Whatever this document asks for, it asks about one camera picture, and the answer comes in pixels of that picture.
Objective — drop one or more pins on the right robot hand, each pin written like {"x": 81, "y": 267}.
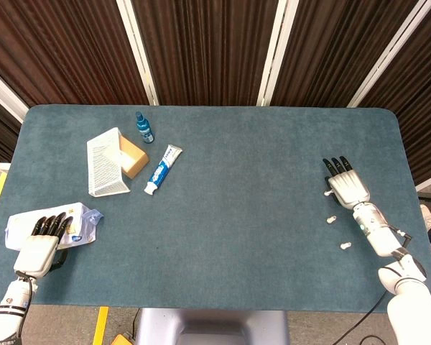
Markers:
{"x": 350, "y": 188}

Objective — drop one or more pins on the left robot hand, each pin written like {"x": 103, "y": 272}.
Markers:
{"x": 36, "y": 255}

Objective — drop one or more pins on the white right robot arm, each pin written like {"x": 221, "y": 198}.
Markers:
{"x": 380, "y": 237}

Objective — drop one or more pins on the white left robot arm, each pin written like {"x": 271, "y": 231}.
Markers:
{"x": 7, "y": 312}

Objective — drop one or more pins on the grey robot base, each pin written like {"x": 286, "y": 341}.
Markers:
{"x": 212, "y": 327}

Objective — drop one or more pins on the clear plastic bag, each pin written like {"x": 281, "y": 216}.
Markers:
{"x": 75, "y": 223}

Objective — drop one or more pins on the white mesh desk organizer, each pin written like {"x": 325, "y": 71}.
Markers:
{"x": 104, "y": 161}

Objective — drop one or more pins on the teal felt table cover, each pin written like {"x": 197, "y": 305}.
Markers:
{"x": 237, "y": 215}

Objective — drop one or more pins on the orange floor object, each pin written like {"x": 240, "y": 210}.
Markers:
{"x": 122, "y": 340}

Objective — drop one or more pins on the brown cardboard box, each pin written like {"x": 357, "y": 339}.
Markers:
{"x": 134, "y": 161}

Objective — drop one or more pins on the blue white toothpaste tube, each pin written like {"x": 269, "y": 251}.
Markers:
{"x": 161, "y": 172}

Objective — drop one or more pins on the blue spray bottle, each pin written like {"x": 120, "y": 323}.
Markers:
{"x": 145, "y": 131}

